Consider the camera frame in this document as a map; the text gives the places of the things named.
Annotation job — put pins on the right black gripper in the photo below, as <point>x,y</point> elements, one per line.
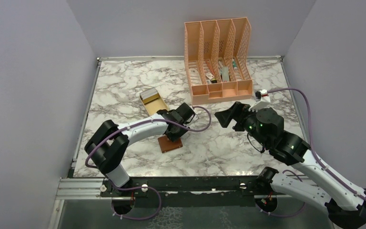
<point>237,112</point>

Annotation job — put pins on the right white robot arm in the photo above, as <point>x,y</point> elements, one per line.
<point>340,199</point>

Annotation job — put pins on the small box in organizer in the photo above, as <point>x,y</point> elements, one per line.
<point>210,78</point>

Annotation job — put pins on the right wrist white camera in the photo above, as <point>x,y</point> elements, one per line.
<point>263,100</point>

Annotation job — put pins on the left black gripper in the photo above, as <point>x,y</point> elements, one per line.
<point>173,137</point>

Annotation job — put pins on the green white tube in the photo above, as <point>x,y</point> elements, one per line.
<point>234,65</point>

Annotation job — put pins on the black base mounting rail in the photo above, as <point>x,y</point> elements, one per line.
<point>186,192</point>

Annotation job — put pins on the orange plastic file organizer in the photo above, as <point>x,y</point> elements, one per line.
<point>210,45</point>

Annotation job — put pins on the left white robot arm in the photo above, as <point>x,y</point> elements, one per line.
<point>110,141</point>

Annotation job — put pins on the brown leather card holder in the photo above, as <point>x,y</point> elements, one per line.
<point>167,145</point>

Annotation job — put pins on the tan oval card tray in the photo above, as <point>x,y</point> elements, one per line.
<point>153,104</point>

